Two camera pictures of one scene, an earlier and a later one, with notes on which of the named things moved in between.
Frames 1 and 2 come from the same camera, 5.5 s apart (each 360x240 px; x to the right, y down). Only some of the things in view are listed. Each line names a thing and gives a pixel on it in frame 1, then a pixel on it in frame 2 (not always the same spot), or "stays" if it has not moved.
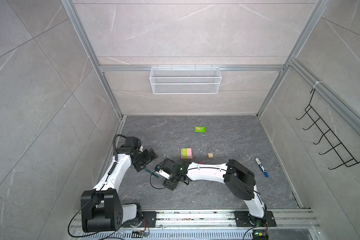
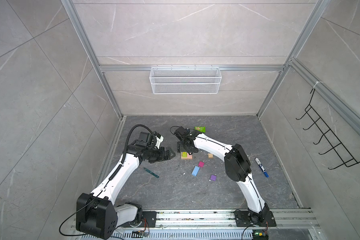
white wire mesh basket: x=185 y=80 stays
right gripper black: x=170 y=186 -> x=180 y=148
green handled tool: x=153 y=174 stays
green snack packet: x=200 y=129 stays
